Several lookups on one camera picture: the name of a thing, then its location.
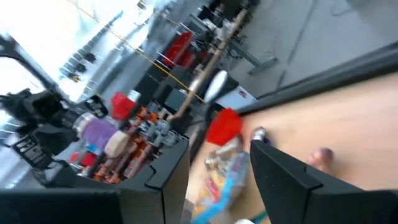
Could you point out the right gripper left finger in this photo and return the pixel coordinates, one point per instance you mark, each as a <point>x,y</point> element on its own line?
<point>93,208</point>

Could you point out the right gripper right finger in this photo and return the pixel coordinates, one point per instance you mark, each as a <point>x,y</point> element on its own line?
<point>311,202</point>

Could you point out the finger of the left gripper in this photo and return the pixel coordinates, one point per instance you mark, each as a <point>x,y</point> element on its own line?
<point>94,105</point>
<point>34,149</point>

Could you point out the purple label spice jar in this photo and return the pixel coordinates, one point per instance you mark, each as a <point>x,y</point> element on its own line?
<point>99,133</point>

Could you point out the blue yellow ramen packet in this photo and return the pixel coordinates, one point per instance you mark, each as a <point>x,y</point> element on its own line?
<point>224,186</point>

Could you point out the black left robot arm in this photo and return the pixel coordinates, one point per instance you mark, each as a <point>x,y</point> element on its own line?
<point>9,46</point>

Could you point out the brown snack bar wrapper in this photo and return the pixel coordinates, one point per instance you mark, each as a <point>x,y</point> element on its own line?
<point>224,152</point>

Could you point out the red storage bins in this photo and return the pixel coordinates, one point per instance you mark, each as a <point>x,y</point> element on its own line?
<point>178,48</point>

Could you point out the red plastic cup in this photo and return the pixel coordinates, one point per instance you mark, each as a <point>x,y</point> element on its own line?
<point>224,127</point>

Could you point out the wooden pole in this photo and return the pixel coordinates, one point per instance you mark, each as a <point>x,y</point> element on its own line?
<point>210,65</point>

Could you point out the white trash can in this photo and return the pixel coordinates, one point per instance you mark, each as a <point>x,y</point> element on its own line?
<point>217,84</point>

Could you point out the grey metal stand foot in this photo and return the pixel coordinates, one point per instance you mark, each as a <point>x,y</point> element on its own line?
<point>264,64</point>

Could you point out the black aluminium table frame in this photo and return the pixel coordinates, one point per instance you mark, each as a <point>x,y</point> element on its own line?
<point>342,73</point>

